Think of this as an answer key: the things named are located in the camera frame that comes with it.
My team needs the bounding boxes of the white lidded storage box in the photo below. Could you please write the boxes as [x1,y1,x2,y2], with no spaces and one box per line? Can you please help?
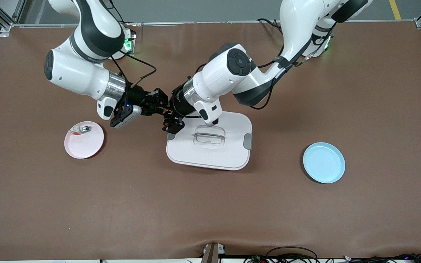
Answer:
[166,111,253,171]

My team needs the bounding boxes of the pink round plate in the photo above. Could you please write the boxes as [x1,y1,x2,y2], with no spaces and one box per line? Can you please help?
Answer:
[64,121,105,159]

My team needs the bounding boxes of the brown table mat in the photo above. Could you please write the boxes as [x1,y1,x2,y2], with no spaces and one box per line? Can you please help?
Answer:
[0,21,421,260]

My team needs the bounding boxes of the light blue round plate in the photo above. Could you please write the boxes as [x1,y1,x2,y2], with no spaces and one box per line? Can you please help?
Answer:
[303,142,346,184]

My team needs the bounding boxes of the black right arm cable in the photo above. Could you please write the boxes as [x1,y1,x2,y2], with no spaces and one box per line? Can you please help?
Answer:
[110,51,157,89]

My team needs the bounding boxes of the silver white switch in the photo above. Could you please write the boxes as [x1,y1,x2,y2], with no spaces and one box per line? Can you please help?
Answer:
[69,125,91,136]

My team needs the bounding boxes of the silver table edge rail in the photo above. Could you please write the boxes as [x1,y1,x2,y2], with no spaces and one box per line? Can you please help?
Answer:
[11,20,417,27]

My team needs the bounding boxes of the black cable at arm base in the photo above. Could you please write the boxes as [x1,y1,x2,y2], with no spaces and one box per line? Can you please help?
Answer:
[257,18,283,35]

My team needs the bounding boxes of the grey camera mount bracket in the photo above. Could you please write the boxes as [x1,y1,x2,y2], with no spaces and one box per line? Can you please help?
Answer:
[200,243,226,263]

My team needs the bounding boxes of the black looped cable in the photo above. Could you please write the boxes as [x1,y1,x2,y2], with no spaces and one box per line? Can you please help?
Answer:
[265,247,319,263]

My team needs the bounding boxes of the black cable bundle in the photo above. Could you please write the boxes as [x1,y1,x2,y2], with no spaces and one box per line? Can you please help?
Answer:
[342,254,421,263]

